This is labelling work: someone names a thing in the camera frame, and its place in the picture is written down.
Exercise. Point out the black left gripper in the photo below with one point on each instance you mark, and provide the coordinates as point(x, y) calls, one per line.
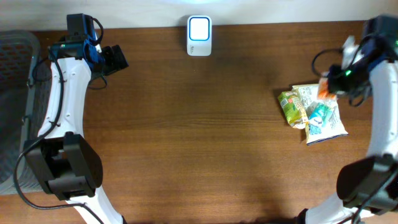
point(114, 63)

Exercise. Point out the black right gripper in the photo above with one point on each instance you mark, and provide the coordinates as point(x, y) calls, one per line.
point(335, 82)

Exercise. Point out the orange small packet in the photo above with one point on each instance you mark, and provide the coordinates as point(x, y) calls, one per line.
point(323, 91)

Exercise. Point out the teal tissue pack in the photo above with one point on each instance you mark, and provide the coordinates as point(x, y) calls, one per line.
point(320, 114)

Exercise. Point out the yellow snack bag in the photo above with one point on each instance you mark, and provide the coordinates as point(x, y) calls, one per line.
point(334, 128)

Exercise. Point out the green tea carton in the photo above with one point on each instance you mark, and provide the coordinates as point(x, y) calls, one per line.
point(293, 109)

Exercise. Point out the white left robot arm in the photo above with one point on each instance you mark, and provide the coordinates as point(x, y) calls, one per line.
point(62, 161)

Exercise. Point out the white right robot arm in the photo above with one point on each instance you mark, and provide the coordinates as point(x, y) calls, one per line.
point(368, 186)

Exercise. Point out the white barcode scanner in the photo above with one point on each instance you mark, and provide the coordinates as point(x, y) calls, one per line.
point(199, 36)

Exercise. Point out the grey plastic mesh basket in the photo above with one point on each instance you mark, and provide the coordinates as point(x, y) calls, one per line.
point(23, 99)

